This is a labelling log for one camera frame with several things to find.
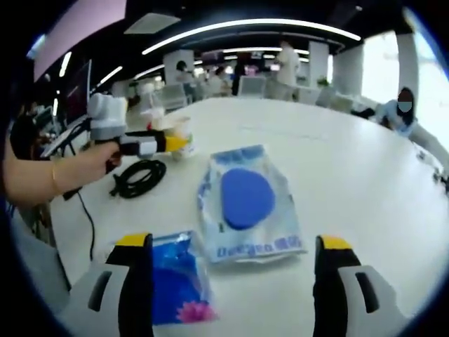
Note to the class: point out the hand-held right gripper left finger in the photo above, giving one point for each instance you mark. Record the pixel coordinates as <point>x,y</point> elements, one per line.
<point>108,298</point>

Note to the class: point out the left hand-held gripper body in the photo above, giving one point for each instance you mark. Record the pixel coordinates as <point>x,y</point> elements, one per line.
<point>107,112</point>

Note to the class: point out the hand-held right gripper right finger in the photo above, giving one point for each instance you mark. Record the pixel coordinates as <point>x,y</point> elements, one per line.
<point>350,298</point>

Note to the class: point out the white paper cup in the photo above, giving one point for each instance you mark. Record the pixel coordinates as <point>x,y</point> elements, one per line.
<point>184,137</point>

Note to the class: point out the clear plastic packet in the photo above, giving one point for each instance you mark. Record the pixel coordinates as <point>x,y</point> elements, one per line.
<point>154,112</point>

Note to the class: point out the blue tissue pack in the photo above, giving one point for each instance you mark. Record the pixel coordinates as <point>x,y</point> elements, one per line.
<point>179,281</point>

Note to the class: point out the wet wipes packet blue lid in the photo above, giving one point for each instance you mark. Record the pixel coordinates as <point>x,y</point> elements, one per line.
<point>245,203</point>

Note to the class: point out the person's left hand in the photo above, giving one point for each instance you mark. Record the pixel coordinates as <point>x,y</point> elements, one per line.
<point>94,161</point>

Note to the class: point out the dark monitor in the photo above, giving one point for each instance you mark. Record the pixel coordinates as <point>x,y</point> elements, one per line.
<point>79,93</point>

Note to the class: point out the projector screen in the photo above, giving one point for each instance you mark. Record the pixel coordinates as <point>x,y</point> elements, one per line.
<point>77,31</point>

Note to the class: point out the white table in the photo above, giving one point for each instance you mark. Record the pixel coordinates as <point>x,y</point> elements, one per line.
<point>315,168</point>

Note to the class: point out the curved ceiling light strip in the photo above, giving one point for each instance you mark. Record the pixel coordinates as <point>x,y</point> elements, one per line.
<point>245,28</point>

